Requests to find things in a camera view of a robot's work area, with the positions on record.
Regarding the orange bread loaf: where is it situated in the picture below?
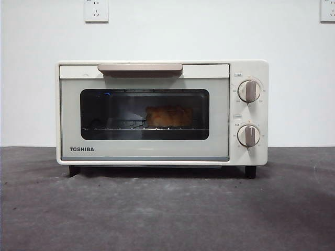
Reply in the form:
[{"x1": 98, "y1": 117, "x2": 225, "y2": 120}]
[{"x1": 146, "y1": 105, "x2": 194, "y2": 129}]

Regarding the glass oven door with handle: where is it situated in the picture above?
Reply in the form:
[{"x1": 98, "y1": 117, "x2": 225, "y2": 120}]
[{"x1": 59, "y1": 62, "x2": 231, "y2": 162}]

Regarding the cream Toshiba toaster oven body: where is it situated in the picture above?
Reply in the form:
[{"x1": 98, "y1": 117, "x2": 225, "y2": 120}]
[{"x1": 54, "y1": 59, "x2": 270, "y2": 179}]

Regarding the beige oven timer knob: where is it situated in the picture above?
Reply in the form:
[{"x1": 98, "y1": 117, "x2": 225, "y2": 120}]
[{"x1": 237, "y1": 124, "x2": 261, "y2": 147}]

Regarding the beige oven temperature knob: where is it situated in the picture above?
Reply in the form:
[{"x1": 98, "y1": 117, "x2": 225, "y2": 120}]
[{"x1": 237, "y1": 79, "x2": 263, "y2": 103}]

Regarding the metal wire oven rack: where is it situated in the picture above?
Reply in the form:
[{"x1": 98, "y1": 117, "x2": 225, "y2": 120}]
[{"x1": 81, "y1": 127, "x2": 196, "y2": 131}]

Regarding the white wall socket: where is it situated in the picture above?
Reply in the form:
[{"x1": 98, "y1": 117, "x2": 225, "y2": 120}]
[
  {"x1": 320, "y1": 0, "x2": 335, "y2": 24},
  {"x1": 84, "y1": 0, "x2": 109, "y2": 24}
]

